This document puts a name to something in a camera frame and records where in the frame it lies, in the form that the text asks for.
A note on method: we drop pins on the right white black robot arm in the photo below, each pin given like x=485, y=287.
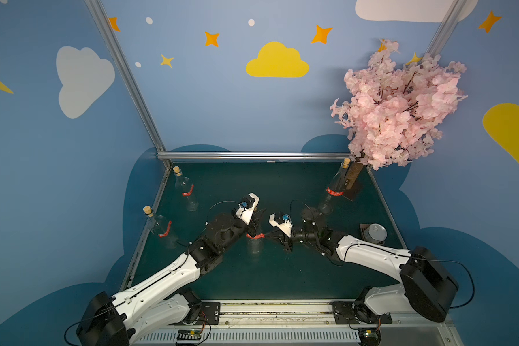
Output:
x=423, y=284

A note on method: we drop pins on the aluminium frame post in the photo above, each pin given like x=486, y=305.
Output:
x=102, y=22
x=446, y=28

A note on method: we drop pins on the aluminium back frame bar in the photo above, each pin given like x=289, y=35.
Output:
x=265, y=156

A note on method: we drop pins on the pink artificial blossom tree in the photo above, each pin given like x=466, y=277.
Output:
x=393, y=114

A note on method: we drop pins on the small circuit board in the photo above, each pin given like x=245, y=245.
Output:
x=186, y=336
x=369, y=337

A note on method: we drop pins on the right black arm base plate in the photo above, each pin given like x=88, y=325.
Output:
x=350, y=312

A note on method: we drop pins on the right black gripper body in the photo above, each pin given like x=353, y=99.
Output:
x=288, y=239

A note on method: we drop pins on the right aluminium frame post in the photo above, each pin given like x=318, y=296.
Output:
x=446, y=28

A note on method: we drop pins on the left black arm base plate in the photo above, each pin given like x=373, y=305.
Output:
x=209, y=311

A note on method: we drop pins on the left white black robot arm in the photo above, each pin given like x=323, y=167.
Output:
x=164, y=298

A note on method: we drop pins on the left aluminium frame post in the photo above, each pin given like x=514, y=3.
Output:
x=102, y=22

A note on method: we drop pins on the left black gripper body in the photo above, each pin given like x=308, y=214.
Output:
x=251, y=225

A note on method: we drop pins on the right small circuit board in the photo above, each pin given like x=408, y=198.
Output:
x=369, y=337

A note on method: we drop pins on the left small circuit board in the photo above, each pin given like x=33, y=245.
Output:
x=186, y=336

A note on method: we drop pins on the aluminium front rail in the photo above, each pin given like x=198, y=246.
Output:
x=303, y=322

